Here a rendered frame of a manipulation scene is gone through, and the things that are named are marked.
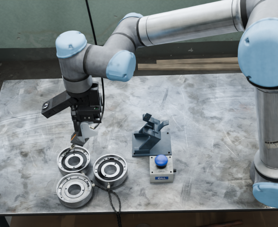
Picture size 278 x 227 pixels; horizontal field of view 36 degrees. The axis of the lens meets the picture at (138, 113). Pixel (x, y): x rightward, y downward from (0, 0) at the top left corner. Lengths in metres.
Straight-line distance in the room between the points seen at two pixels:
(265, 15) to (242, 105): 0.75
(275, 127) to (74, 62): 0.49
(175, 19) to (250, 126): 0.60
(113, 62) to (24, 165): 0.57
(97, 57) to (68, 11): 1.87
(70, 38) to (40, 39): 1.99
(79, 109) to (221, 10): 0.46
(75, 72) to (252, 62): 0.45
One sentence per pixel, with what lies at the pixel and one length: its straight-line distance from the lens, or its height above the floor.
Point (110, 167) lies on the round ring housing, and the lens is 1.35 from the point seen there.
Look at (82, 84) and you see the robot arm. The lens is 1.10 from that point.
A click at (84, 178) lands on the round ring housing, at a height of 0.83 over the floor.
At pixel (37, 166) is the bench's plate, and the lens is 1.41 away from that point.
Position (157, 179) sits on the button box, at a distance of 1.31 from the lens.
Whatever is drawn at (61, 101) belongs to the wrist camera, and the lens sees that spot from 1.16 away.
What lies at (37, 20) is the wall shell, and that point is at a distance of 2.95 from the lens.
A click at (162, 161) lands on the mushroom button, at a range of 1.28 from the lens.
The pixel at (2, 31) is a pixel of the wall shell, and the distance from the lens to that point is 3.06.
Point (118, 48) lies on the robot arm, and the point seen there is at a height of 1.26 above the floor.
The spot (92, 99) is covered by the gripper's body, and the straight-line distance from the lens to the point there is 1.15.
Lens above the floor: 1.88
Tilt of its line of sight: 46 degrees down
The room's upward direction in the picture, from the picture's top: 3 degrees counter-clockwise
